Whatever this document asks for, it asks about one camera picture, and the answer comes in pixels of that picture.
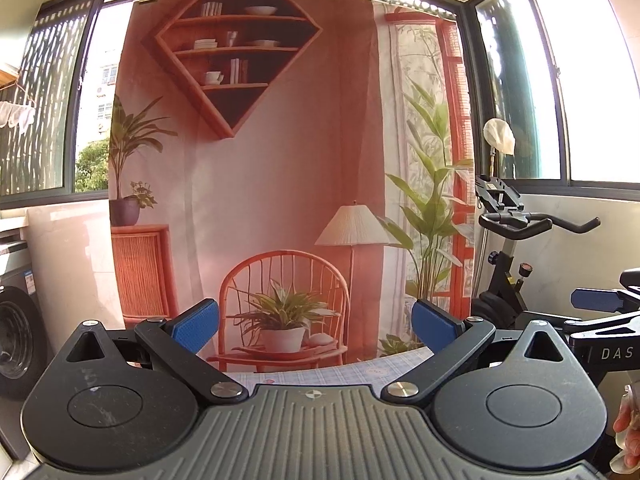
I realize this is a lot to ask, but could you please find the person's hand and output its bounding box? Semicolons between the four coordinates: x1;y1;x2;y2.
610;382;640;474

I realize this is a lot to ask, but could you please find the black exercise bike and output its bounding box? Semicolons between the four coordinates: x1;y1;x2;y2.
470;173;602;331

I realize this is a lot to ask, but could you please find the blue plaid tablecloth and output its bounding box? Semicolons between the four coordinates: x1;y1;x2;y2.
227;347;433;396

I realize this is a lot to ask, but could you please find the grey washing machine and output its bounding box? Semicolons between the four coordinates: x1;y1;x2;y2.
0;240;52;460

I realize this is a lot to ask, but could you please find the white cloth on pole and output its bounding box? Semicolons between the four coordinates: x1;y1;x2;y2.
483;118;515;156

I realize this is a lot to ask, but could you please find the printed room backdrop cloth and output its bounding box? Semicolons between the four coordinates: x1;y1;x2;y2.
110;0;474;372

